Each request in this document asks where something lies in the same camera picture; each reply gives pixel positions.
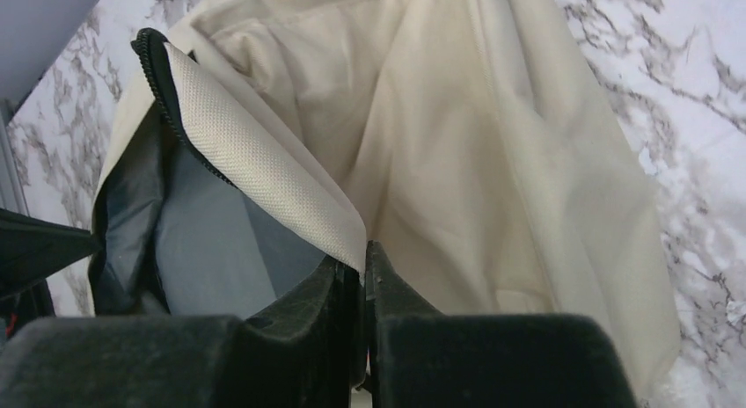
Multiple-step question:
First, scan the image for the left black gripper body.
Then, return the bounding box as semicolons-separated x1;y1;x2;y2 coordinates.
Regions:
1;209;100;339

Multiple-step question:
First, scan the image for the cream canvas backpack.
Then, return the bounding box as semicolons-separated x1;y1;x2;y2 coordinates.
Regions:
88;0;680;407

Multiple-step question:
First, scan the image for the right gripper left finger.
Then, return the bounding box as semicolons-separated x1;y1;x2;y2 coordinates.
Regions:
1;258;350;407

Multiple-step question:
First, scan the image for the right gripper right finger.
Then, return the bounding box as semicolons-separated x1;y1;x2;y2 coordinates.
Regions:
365;241;636;407

